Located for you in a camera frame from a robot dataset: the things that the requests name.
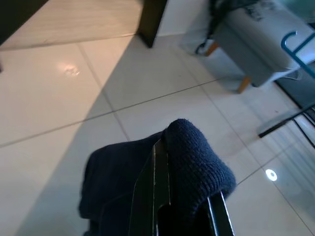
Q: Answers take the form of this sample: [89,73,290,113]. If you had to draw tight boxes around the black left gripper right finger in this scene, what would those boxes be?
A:
[206,190,236,236]

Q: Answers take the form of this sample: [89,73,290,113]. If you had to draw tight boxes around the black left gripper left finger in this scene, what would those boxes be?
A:
[127,139,172,236]

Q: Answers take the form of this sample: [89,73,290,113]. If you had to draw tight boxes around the navy blue garment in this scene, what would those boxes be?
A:
[78,118,237,236]

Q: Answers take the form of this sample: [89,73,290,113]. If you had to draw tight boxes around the blue plastic hanger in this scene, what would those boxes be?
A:
[281,30,315,80]

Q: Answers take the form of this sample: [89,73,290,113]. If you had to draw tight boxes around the black metal clothes rack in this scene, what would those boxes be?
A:
[258,103,315,151]

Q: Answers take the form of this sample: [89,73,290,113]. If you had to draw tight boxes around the grey ottoman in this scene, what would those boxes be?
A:
[181,0,311,94]

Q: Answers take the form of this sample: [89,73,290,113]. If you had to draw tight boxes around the black door frame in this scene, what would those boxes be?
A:
[138,0,169,49]

